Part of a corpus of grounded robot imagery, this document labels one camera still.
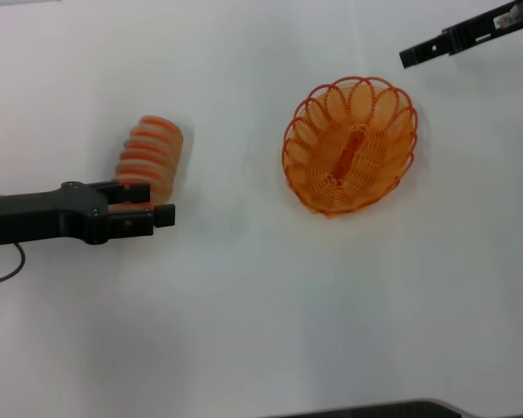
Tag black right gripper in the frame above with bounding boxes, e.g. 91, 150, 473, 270
398, 0, 523, 69

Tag orange wire basket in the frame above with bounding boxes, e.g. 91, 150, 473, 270
281, 76, 419, 219

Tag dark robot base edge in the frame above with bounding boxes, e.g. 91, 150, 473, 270
265, 397, 472, 418

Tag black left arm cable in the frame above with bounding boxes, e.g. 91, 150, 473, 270
0, 242, 27, 287

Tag orange striped bread loaf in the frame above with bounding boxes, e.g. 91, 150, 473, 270
112, 114, 186, 215

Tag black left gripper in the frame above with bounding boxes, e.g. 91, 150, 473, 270
0, 180, 177, 247

